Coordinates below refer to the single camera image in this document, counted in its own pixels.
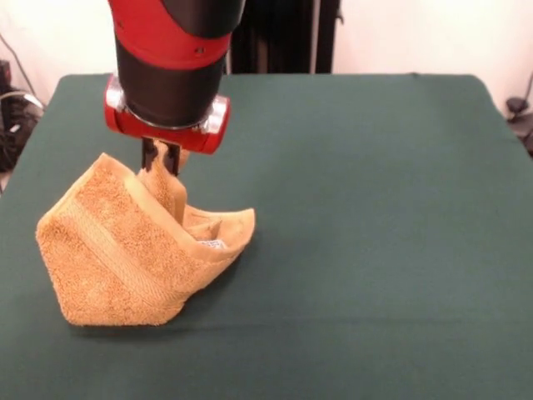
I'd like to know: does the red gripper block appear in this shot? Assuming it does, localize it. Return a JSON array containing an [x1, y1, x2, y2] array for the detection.
[[103, 73, 232, 177]]

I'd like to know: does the tan terry towel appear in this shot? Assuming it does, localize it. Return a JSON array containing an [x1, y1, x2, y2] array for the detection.
[[36, 139, 257, 328]]

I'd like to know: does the black equipment pile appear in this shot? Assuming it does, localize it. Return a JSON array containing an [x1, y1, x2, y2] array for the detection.
[[0, 60, 46, 173]]

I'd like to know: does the dark green tablecloth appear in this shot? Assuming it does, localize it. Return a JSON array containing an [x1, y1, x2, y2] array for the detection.
[[0, 73, 533, 400]]

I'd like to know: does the black wheeled stand foot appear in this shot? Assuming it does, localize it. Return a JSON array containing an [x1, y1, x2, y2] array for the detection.
[[506, 97, 533, 158]]

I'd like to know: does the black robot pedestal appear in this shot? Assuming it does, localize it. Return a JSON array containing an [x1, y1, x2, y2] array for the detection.
[[227, 0, 346, 75]]

